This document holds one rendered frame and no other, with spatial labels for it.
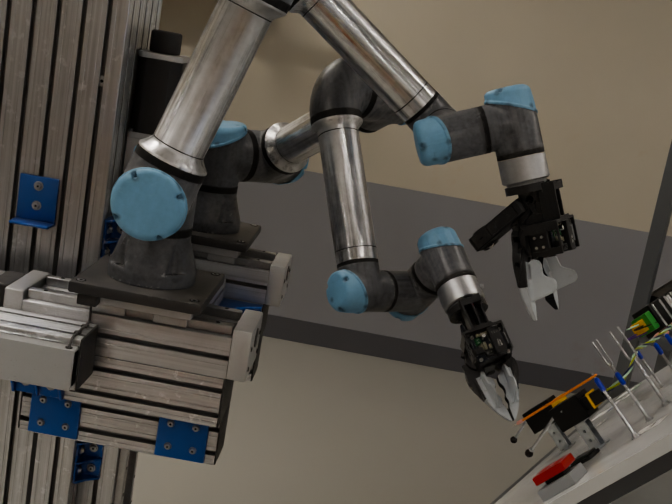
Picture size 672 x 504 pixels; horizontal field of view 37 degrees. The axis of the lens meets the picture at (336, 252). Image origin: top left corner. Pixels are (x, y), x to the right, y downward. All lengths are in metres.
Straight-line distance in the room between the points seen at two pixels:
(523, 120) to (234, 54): 0.45
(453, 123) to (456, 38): 3.56
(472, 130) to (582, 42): 3.64
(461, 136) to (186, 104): 0.42
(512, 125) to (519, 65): 3.57
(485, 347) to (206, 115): 0.60
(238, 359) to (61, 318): 0.31
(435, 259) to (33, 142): 0.76
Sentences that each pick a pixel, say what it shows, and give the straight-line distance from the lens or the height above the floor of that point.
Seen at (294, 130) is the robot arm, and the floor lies 1.41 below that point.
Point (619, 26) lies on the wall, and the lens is 5.23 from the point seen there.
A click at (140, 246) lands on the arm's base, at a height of 1.23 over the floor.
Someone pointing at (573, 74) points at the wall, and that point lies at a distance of 5.20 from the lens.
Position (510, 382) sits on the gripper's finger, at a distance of 1.73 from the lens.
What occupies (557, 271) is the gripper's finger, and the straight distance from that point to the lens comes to 1.67.
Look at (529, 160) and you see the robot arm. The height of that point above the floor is 1.49.
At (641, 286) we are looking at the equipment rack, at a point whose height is 1.15.
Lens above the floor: 1.64
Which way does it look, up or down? 12 degrees down
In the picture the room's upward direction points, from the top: 10 degrees clockwise
